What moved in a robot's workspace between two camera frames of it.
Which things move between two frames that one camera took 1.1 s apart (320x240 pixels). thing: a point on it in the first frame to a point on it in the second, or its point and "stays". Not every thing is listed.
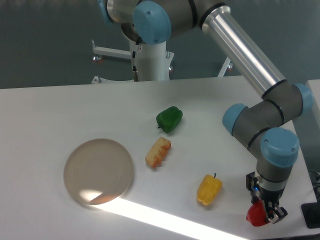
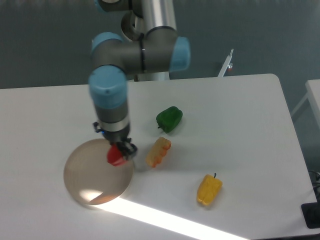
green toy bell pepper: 168,119 stays
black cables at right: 315,179 stays
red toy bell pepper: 256,215 to 115,157
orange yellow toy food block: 156,153 stays
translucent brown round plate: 98,171 stays
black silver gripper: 267,191 to 119,132
